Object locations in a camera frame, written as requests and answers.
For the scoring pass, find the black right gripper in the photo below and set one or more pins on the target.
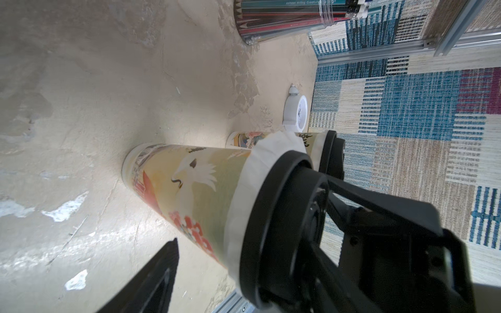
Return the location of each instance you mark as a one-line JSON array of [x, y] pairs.
[[363, 251]]

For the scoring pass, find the red patterned paper cup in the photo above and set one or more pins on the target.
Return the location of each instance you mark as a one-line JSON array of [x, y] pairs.
[[194, 188]]

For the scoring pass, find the metal straw holder cup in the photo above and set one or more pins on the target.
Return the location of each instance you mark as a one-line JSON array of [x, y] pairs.
[[258, 21]]

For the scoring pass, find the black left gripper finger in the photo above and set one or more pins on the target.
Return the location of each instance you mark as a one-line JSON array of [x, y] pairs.
[[150, 290]]

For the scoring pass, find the translucent leak-proof paper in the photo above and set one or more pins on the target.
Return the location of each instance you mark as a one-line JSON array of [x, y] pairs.
[[254, 172]]

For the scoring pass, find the black cup lid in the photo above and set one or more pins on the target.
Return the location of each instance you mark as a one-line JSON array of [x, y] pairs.
[[332, 157], [288, 215]]

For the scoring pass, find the beige patterned paper cup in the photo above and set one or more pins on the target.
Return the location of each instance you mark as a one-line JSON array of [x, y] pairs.
[[310, 143]]

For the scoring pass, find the white round clock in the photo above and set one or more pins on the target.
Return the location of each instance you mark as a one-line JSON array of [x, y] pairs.
[[295, 112]]

